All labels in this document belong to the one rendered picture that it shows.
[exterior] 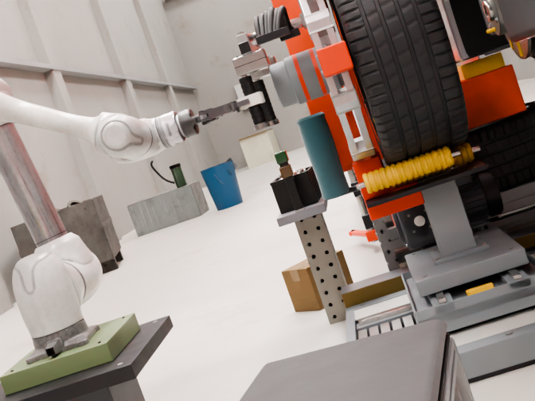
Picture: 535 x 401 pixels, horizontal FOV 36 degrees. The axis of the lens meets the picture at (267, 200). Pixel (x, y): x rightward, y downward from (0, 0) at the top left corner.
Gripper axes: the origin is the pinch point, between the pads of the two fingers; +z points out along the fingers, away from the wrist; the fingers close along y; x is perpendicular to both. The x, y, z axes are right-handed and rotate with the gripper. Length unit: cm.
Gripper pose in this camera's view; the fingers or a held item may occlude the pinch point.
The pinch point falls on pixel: (251, 100)
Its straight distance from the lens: 223.9
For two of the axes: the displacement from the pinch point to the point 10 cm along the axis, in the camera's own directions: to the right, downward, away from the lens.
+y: -0.9, 1.2, -9.9
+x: -3.3, -9.4, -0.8
